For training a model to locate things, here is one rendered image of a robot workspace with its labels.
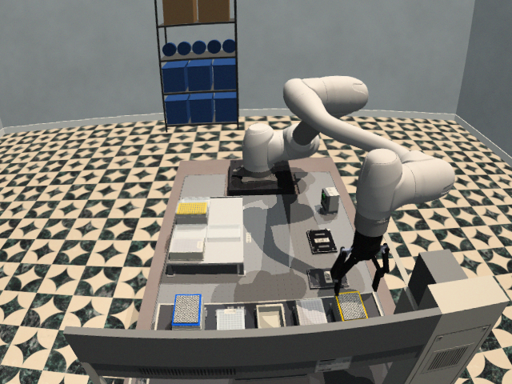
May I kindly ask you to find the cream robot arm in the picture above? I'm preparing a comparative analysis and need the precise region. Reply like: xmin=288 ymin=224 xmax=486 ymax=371
xmin=234 ymin=76 xmax=455 ymax=237

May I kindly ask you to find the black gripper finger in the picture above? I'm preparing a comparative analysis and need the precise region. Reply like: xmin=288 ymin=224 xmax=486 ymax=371
xmin=330 ymin=246 xmax=365 ymax=296
xmin=369 ymin=243 xmax=390 ymax=292

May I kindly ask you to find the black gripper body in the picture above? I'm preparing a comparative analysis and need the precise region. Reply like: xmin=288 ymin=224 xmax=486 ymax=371
xmin=351 ymin=229 xmax=383 ymax=262

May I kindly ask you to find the beige one-well reservoir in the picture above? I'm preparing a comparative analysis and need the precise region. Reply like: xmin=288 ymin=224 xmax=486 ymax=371
xmin=256 ymin=304 xmax=286 ymax=328

